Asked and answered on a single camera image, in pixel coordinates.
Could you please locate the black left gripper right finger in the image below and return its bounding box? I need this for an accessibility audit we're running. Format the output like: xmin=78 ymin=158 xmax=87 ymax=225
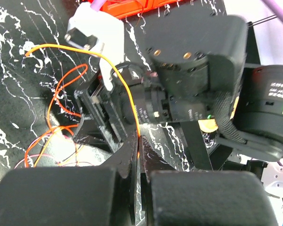
xmin=139 ymin=137 xmax=277 ymax=226

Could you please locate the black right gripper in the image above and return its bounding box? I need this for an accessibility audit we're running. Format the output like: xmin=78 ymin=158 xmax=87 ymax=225
xmin=73 ymin=63 xmax=212 ymax=153

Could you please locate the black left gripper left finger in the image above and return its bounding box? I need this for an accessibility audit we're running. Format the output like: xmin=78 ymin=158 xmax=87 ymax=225
xmin=0 ymin=131 xmax=138 ymax=226

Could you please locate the orange cable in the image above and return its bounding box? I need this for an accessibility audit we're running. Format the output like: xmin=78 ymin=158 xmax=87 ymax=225
xmin=24 ymin=43 xmax=141 ymax=168

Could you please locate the pink cable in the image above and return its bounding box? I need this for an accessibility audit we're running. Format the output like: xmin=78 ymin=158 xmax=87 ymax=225
xmin=14 ymin=134 xmax=95 ymax=169

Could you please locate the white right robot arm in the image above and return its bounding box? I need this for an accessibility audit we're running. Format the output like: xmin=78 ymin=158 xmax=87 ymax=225
xmin=74 ymin=15 xmax=283 ymax=161

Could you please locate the red plastic bin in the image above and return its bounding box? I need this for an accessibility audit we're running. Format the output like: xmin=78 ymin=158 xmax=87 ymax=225
xmin=100 ymin=0 xmax=180 ymax=19

